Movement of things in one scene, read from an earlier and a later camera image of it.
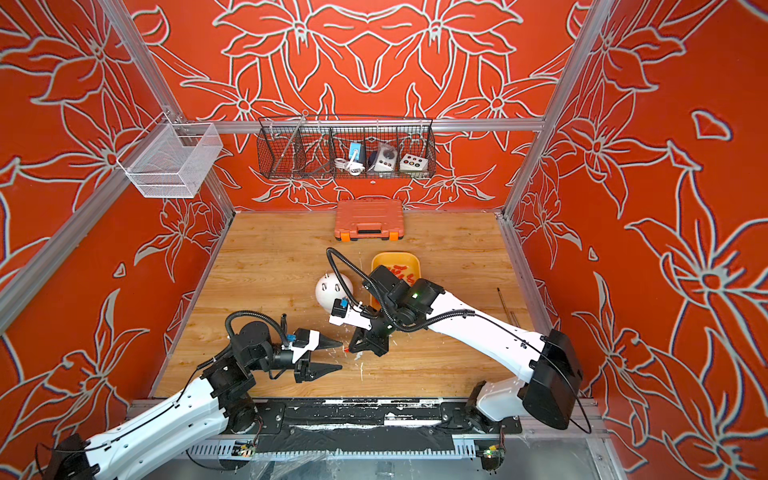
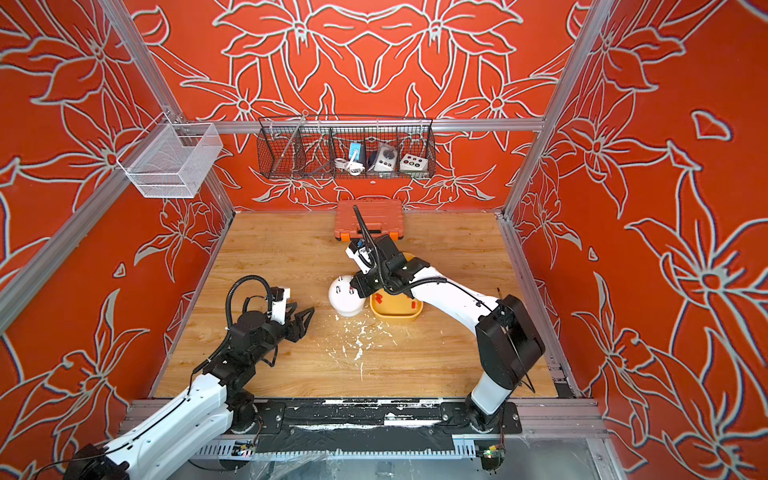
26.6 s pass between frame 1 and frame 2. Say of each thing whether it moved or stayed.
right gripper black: moved
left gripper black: moved
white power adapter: stayed
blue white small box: stayed
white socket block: stayed
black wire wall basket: stayed
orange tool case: stayed
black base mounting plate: stayed
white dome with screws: moved
